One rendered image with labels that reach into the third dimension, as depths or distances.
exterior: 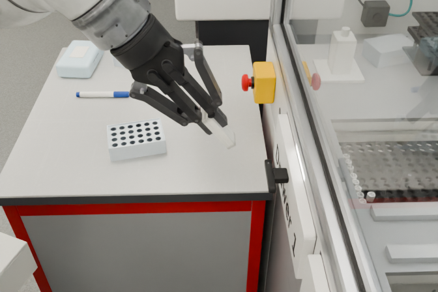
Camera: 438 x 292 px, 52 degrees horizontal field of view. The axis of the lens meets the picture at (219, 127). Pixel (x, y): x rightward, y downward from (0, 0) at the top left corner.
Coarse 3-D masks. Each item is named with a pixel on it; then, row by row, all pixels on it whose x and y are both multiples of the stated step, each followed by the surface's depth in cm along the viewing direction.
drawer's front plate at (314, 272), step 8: (312, 256) 61; (320, 256) 61; (312, 264) 60; (320, 264) 60; (304, 272) 64; (312, 272) 59; (320, 272) 59; (304, 280) 64; (312, 280) 59; (320, 280) 58; (304, 288) 64; (312, 288) 59; (320, 288) 57; (328, 288) 57
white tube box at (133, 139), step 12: (144, 120) 105; (156, 120) 106; (108, 132) 102; (120, 132) 102; (132, 132) 103; (144, 132) 102; (156, 132) 103; (108, 144) 99; (120, 144) 99; (132, 144) 99; (144, 144) 99; (156, 144) 100; (120, 156) 100; (132, 156) 100
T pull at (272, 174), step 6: (264, 162) 79; (270, 162) 78; (270, 168) 76; (276, 168) 77; (282, 168) 77; (270, 174) 75; (276, 174) 75; (282, 174) 75; (270, 180) 74; (276, 180) 75; (282, 180) 75; (288, 180) 75; (270, 186) 73; (270, 192) 73
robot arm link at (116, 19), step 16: (112, 0) 52; (128, 0) 54; (144, 0) 57; (96, 16) 52; (112, 16) 53; (128, 16) 54; (144, 16) 55; (96, 32) 54; (112, 32) 54; (128, 32) 54; (112, 48) 56
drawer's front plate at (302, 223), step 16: (288, 128) 82; (288, 144) 79; (288, 160) 76; (288, 176) 76; (288, 192) 76; (304, 192) 70; (304, 208) 68; (304, 224) 65; (304, 240) 64; (304, 256) 66
